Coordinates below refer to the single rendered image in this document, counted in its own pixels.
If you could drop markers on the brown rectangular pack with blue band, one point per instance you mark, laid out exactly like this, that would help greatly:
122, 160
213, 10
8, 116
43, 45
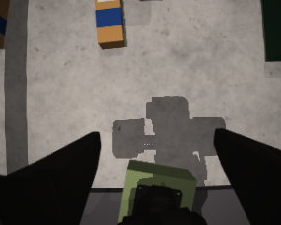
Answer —
110, 30

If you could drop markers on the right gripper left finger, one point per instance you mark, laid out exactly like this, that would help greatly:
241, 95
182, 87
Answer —
53, 190

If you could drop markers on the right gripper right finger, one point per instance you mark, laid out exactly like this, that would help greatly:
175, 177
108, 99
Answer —
254, 172

